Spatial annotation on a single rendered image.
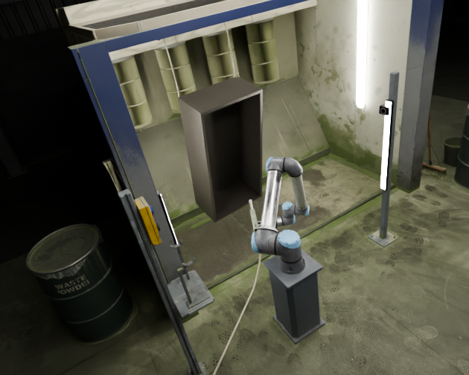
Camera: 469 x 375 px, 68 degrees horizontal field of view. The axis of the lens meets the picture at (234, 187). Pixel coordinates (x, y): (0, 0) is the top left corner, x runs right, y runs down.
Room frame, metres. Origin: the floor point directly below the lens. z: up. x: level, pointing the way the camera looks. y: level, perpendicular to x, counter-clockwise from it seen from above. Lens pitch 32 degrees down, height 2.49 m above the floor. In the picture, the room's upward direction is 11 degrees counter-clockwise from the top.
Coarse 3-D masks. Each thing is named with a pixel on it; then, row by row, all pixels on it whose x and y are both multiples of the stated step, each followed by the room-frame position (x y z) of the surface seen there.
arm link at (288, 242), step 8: (280, 232) 1.86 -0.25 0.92; (288, 232) 1.84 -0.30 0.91; (280, 240) 1.78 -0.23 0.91; (288, 240) 1.76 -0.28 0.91; (296, 240) 1.76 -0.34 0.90; (280, 248) 1.77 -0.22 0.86; (288, 248) 1.73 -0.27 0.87; (296, 248) 1.74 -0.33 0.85; (288, 256) 1.74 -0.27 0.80; (296, 256) 1.74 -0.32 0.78
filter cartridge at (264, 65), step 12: (252, 24) 4.24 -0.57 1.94; (264, 24) 4.23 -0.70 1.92; (252, 36) 4.26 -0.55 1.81; (264, 36) 4.22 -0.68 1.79; (252, 48) 4.29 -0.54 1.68; (264, 48) 4.23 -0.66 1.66; (252, 60) 4.31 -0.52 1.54; (264, 60) 4.25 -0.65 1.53; (276, 60) 4.31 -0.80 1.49; (252, 72) 4.34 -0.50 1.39; (264, 72) 4.24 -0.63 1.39; (276, 72) 4.27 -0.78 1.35
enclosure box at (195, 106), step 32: (192, 96) 2.81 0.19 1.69; (224, 96) 2.75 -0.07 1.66; (256, 96) 2.89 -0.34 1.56; (192, 128) 2.70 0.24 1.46; (224, 128) 3.10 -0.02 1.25; (256, 128) 2.95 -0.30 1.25; (192, 160) 2.85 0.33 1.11; (224, 160) 3.15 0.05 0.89; (256, 160) 3.02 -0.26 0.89; (224, 192) 3.14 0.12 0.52; (256, 192) 3.09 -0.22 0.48
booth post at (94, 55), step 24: (72, 48) 2.02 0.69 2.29; (96, 48) 2.05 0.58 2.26; (96, 72) 2.03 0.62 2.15; (96, 96) 2.01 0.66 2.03; (120, 96) 2.06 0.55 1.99; (120, 120) 2.04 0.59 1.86; (120, 144) 2.02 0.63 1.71; (120, 168) 2.00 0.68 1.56; (144, 168) 2.06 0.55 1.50; (144, 192) 2.04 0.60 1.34; (168, 240) 2.05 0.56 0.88; (168, 264) 2.03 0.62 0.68
